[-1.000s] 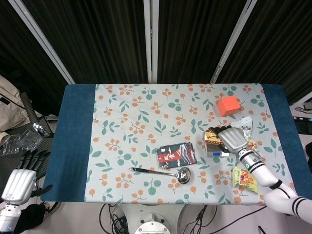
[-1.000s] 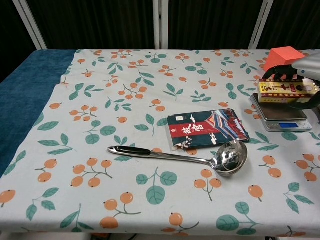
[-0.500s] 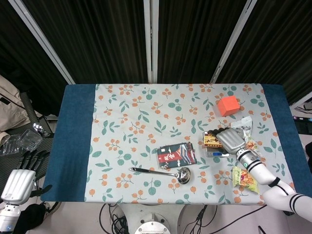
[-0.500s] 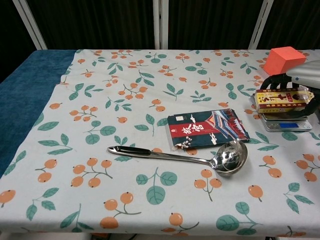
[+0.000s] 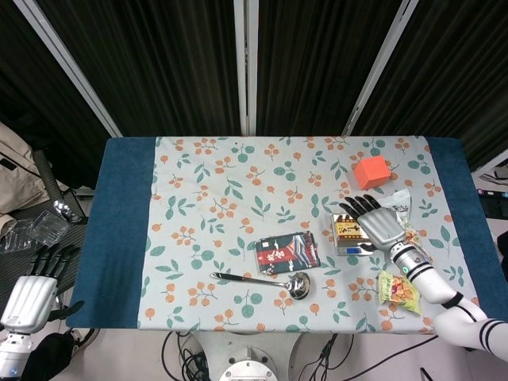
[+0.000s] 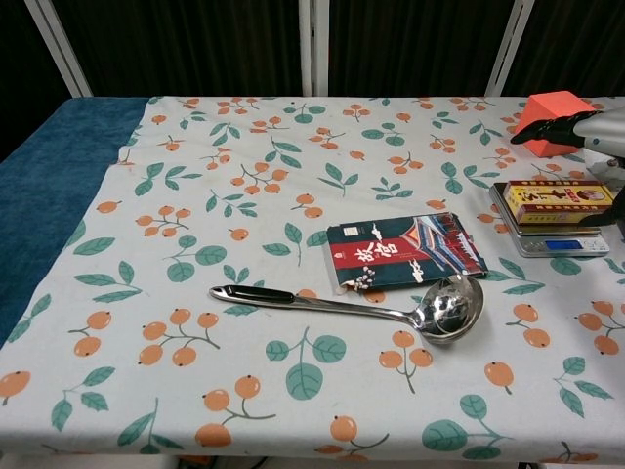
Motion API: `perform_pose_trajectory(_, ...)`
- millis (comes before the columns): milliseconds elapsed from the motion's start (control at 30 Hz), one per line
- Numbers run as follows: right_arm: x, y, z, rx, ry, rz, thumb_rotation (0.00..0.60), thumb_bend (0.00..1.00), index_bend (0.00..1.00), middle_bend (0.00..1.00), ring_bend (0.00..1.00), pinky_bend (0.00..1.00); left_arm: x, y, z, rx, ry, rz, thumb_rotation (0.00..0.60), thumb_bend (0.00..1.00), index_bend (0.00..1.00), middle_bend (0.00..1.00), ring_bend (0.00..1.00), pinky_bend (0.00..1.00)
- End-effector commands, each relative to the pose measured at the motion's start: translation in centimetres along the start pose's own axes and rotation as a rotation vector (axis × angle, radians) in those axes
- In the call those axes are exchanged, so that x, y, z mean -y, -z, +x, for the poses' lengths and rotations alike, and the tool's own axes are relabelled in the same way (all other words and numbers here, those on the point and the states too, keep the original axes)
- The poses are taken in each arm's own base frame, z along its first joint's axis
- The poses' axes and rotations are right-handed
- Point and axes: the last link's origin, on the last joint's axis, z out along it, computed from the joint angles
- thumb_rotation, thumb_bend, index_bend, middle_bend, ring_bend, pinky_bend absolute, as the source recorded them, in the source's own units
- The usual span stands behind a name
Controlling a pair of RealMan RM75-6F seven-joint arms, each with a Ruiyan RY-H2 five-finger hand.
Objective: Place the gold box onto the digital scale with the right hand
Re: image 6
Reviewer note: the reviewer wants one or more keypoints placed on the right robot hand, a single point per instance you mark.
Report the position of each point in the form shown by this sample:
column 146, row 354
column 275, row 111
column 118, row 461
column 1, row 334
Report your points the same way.
column 600, row 129

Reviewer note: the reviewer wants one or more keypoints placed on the small red-gold box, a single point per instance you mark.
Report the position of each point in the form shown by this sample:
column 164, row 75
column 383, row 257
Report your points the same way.
column 556, row 198

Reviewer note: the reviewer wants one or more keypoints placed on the silver digital kitchen scale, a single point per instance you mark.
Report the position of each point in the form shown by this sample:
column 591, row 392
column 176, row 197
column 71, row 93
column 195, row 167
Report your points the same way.
column 537, row 242

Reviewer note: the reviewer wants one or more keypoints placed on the orange cube box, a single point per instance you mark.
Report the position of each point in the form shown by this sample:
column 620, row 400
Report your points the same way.
column 547, row 105

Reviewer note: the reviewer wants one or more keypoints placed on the navy red flat packet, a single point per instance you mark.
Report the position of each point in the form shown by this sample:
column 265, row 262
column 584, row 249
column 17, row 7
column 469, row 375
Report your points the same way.
column 405, row 249

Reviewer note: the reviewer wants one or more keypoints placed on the floral print tablecloth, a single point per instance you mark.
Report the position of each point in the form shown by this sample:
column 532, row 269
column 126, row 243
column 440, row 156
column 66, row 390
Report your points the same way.
column 293, row 195

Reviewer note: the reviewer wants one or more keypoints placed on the black pleated curtain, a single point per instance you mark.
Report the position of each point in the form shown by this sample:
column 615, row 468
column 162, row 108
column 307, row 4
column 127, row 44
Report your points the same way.
column 195, row 44

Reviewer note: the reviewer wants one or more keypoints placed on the blue table cover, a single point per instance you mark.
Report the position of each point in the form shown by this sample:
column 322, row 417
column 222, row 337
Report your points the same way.
column 49, row 161

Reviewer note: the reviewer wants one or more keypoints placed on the white frame post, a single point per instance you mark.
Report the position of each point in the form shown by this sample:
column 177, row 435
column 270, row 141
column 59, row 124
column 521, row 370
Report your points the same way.
column 61, row 49
column 314, row 49
column 508, row 49

